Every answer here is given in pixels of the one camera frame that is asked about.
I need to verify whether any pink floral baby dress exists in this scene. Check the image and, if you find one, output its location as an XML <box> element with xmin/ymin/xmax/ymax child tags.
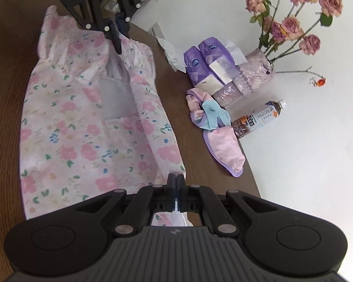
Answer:
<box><xmin>20</xmin><ymin>6</ymin><xmax>185</xmax><ymax>219</ymax></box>

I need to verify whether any crumpled white tissue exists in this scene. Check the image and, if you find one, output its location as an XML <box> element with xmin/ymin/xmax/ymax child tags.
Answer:
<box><xmin>157</xmin><ymin>38</ymin><xmax>186</xmax><ymax>73</ymax></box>

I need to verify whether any pink purple blue garment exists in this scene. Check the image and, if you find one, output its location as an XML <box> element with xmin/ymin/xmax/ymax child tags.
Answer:
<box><xmin>185</xmin><ymin>88</ymin><xmax>245</xmax><ymax>178</ymax></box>

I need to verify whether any lower purple tissue pack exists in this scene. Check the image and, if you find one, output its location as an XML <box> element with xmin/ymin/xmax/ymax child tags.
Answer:
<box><xmin>184</xmin><ymin>46</ymin><xmax>224</xmax><ymax>95</ymax></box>

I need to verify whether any purple tissue pack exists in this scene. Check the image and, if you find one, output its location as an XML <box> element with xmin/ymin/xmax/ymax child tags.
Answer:
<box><xmin>199</xmin><ymin>37</ymin><xmax>248</xmax><ymax>85</ymax></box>
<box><xmin>184</xmin><ymin>46</ymin><xmax>224</xmax><ymax>95</ymax></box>

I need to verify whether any upper purple tissue pack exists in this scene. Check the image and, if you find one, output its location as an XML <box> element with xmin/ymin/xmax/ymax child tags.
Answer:
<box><xmin>199</xmin><ymin>37</ymin><xmax>248</xmax><ymax>85</ymax></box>

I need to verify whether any brown tea drink bottle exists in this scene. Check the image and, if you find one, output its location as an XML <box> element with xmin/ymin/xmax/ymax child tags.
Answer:
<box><xmin>231</xmin><ymin>99</ymin><xmax>286</xmax><ymax>139</ymax></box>

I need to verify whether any pink lace flower vase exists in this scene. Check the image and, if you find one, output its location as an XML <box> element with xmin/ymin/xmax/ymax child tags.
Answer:
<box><xmin>212</xmin><ymin>48</ymin><xmax>275</xmax><ymax>108</ymax></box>

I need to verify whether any dried pink rose bouquet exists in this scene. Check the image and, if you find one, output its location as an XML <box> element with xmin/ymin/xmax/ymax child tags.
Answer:
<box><xmin>241</xmin><ymin>0</ymin><xmax>345</xmax><ymax>88</ymax></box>

